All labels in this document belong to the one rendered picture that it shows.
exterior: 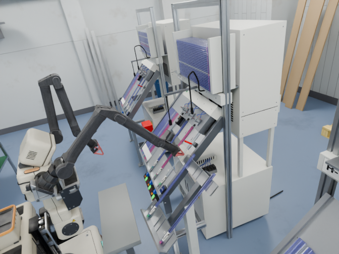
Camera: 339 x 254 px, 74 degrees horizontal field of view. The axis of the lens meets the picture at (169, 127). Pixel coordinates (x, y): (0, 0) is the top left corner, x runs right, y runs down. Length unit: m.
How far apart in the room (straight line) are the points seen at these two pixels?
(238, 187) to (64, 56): 4.27
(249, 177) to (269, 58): 0.93
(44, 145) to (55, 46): 3.95
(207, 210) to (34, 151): 1.32
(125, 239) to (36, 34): 4.32
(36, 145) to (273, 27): 1.48
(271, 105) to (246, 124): 0.22
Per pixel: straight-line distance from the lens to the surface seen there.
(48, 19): 5.18
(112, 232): 1.75
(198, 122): 1.56
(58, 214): 1.64
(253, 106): 1.64
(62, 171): 1.28
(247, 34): 1.46
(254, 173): 1.98
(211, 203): 1.93
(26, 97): 5.51
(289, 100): 4.51
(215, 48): 1.34
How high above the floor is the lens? 1.90
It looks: 28 degrees down
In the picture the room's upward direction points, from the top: 9 degrees counter-clockwise
